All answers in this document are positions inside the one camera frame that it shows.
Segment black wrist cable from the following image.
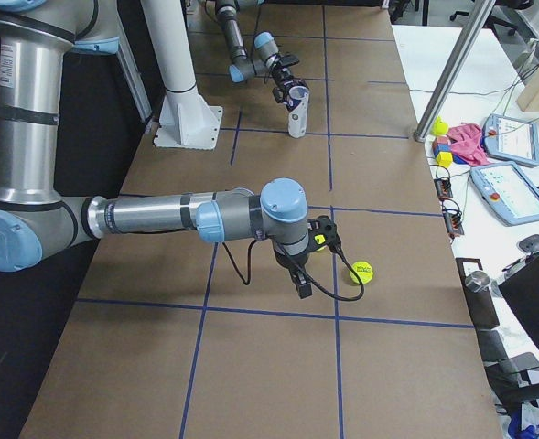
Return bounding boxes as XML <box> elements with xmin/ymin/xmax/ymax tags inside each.
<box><xmin>221</xmin><ymin>240</ymin><xmax>366</xmax><ymax>302</ymax></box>

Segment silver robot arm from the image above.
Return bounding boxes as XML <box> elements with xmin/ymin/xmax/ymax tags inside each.
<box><xmin>214</xmin><ymin>0</ymin><xmax>309</xmax><ymax>120</ymax></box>
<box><xmin>0</xmin><ymin>1</ymin><xmax>315</xmax><ymax>298</ymax></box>

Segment silver metal cylinder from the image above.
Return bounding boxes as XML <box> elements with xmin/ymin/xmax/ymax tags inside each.
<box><xmin>465</xmin><ymin>270</ymin><xmax>490</xmax><ymax>293</ymax></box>

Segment pink cloth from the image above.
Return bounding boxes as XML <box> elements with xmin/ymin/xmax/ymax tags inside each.
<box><xmin>447</xmin><ymin>123</ymin><xmax>490</xmax><ymax>166</ymax></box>

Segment black power adapter far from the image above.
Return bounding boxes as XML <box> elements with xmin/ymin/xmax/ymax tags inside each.
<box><xmin>433</xmin><ymin>166</ymin><xmax>453</xmax><ymax>200</ymax></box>

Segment far teach pendant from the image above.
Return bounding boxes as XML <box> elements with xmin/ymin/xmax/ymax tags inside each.
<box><xmin>482</xmin><ymin>113</ymin><xmax>539</xmax><ymax>167</ymax></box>

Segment yellow cube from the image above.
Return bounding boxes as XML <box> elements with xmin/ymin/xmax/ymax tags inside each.
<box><xmin>435</xmin><ymin>150</ymin><xmax>453</xmax><ymax>168</ymax></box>

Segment white camera pole with base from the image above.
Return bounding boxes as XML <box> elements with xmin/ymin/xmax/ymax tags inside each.
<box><xmin>142</xmin><ymin>0</ymin><xmax>223</xmax><ymax>150</ymax></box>

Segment yellow balls on side table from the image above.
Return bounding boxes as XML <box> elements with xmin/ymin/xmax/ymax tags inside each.
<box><xmin>430</xmin><ymin>116</ymin><xmax>449</xmax><ymax>137</ymax></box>

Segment near teach pendant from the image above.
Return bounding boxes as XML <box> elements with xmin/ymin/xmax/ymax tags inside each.
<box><xmin>470</xmin><ymin>161</ymin><xmax>539</xmax><ymax>226</ymax></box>

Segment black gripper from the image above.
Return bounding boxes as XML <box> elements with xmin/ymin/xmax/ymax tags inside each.
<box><xmin>271</xmin><ymin>66</ymin><xmax>309</xmax><ymax>111</ymax></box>
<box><xmin>274</xmin><ymin>250</ymin><xmax>312</xmax><ymax>299</ymax></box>

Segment red and blue block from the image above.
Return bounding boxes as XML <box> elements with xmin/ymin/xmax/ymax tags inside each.
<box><xmin>432</xmin><ymin>135</ymin><xmax>451</xmax><ymax>158</ymax></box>

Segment clear tennis ball tube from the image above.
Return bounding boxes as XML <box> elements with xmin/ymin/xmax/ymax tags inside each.
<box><xmin>286</xmin><ymin>85</ymin><xmax>310</xmax><ymax>138</ymax></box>

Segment black computer mouse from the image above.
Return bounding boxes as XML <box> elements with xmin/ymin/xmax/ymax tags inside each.
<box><xmin>518</xmin><ymin>234</ymin><xmax>539</xmax><ymax>254</ymax></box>

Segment yellow tennis ball with logo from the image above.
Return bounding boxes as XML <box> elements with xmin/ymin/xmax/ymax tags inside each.
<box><xmin>349</xmin><ymin>261</ymin><xmax>374</xmax><ymax>284</ymax></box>

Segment aluminium frame post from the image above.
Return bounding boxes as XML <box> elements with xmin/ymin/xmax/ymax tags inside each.
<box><xmin>413</xmin><ymin>0</ymin><xmax>496</xmax><ymax>143</ymax></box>

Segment teach pendant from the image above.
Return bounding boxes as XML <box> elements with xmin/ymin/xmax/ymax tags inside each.
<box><xmin>470</xmin><ymin>161</ymin><xmax>539</xmax><ymax>226</ymax></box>
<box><xmin>482</xmin><ymin>113</ymin><xmax>539</xmax><ymax>167</ymax></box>

